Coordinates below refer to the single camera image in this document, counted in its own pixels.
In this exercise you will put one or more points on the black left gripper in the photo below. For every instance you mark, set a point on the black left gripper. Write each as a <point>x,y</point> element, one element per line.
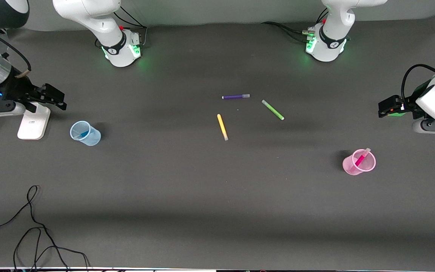
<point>408,103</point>

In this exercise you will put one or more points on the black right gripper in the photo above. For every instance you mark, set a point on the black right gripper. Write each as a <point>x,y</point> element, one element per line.
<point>18,89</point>

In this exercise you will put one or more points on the blue marker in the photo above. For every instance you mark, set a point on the blue marker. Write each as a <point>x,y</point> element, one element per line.
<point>82,134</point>

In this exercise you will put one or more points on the pink marker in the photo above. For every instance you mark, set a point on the pink marker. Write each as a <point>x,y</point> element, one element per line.
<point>361,158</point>

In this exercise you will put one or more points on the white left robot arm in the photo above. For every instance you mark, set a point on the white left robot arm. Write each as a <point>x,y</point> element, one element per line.
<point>334,22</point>

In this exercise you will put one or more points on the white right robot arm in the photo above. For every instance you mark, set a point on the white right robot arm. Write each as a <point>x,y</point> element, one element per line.
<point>100,15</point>

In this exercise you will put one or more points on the white stand with flat base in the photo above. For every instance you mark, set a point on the white stand with flat base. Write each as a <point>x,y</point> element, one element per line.
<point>32,126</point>

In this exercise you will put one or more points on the translucent blue cup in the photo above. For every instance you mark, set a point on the translucent blue cup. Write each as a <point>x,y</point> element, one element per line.
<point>89,139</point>

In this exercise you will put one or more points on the translucent pink cup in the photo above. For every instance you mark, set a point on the translucent pink cup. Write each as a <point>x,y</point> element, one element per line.
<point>349,166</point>

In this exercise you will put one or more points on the green marker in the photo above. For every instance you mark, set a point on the green marker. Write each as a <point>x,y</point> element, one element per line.
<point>272,109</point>

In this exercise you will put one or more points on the purple marker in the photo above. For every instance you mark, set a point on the purple marker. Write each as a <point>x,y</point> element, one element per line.
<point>235,96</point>

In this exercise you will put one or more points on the yellow marker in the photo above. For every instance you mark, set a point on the yellow marker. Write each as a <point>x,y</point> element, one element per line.
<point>222,127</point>

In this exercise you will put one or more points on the dark grey table mat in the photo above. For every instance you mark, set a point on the dark grey table mat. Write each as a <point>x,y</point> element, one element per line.
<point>217,211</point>

